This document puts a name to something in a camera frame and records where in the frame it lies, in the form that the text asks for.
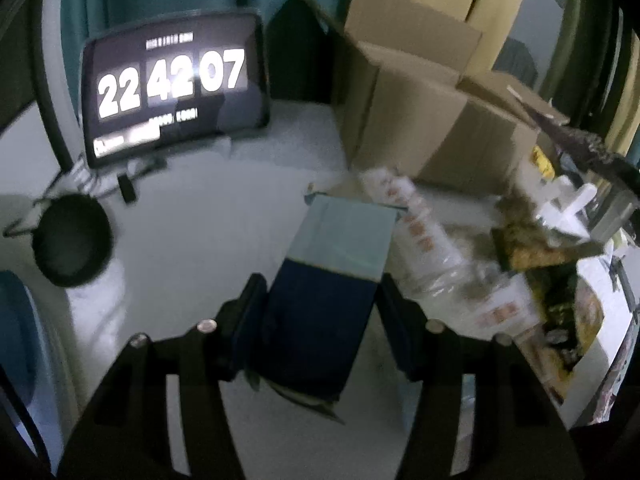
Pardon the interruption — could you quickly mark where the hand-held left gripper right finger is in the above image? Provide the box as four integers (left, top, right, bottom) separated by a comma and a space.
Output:
377, 280, 586, 480

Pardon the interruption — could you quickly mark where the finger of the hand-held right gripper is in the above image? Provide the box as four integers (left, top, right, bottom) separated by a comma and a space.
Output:
535, 117, 640, 187

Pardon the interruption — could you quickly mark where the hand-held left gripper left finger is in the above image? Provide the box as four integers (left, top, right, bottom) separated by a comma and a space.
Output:
57, 274, 271, 480

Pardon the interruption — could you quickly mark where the dark and light blue box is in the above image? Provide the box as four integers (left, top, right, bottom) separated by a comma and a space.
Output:
248, 195, 402, 423

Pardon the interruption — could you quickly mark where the clear packet with red print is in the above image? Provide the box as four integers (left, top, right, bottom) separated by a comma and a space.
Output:
360, 167, 538, 333

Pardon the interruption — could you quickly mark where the yellow black snack packet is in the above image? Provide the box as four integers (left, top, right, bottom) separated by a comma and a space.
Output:
492, 210, 606, 403

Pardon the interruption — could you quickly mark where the brown cardboard box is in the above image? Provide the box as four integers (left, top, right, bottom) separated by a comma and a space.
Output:
292, 0, 571, 196

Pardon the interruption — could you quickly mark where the white plastic object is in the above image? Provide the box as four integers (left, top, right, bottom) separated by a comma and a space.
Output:
537, 175, 598, 236

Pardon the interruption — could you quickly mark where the dark glass window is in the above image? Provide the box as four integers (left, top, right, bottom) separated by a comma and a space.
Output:
492, 0, 586, 111

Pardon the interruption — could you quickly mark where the black round object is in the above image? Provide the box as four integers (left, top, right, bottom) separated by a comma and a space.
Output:
2, 192, 115, 288

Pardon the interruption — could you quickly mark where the blue round object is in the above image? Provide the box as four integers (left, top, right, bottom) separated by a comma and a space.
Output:
0, 270, 51, 461

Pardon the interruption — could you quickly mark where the tablet with clock display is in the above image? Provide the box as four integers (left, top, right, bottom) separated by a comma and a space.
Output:
81, 8, 271, 170

